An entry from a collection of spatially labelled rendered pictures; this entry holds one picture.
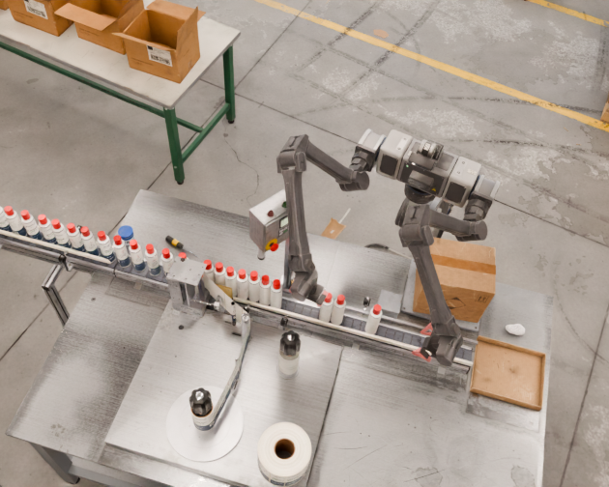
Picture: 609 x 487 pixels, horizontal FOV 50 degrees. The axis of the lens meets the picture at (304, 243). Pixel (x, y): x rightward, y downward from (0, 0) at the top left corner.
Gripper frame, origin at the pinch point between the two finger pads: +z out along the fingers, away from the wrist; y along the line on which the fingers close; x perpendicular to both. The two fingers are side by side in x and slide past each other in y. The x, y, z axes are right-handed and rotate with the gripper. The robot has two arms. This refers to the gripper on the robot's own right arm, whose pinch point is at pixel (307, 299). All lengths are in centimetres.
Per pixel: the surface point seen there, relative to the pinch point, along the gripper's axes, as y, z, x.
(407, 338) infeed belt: 40, 34, 21
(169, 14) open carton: -162, 18, 141
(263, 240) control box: -23.5, -16.7, 6.4
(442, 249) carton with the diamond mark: 38, 10, 56
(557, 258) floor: 103, 124, 170
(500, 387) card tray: 85, 39, 21
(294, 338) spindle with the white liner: 2.6, 3.0, -16.3
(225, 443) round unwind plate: -6, 31, -56
